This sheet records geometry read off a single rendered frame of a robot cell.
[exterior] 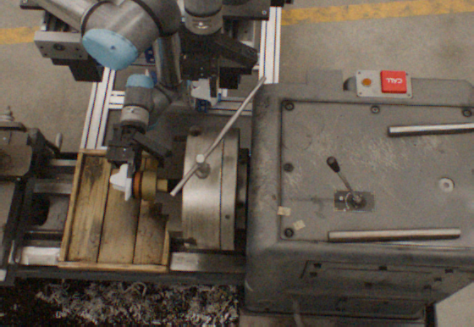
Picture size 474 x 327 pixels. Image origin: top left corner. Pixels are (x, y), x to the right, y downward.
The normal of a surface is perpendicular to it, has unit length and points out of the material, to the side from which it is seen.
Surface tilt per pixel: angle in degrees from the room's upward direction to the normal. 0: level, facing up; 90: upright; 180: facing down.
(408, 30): 0
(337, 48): 0
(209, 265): 0
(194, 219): 51
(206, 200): 33
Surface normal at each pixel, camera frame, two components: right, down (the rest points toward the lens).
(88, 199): 0.00, -0.44
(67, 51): -0.06, 0.90
